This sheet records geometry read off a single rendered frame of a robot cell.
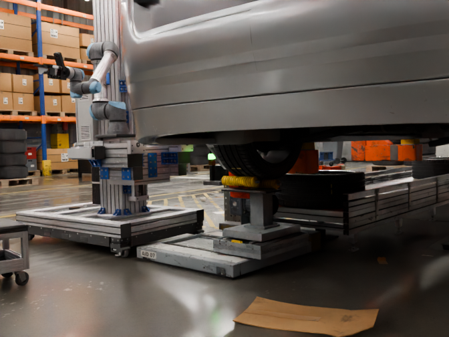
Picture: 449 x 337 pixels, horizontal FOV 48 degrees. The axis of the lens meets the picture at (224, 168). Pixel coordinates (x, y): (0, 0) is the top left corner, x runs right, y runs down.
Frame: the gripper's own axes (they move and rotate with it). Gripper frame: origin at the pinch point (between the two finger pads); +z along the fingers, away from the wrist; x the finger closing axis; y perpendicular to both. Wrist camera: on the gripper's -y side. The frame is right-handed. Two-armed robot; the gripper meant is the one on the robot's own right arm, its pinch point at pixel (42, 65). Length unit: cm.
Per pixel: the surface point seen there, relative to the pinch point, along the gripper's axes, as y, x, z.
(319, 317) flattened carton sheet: 98, -188, 34
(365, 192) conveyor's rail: 62, -182, -118
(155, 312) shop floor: 108, -119, 49
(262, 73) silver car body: 3, -167, 76
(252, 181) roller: 55, -127, -37
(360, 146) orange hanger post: 37, -149, -293
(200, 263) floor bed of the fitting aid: 105, -108, -19
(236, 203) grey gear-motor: 79, -100, -86
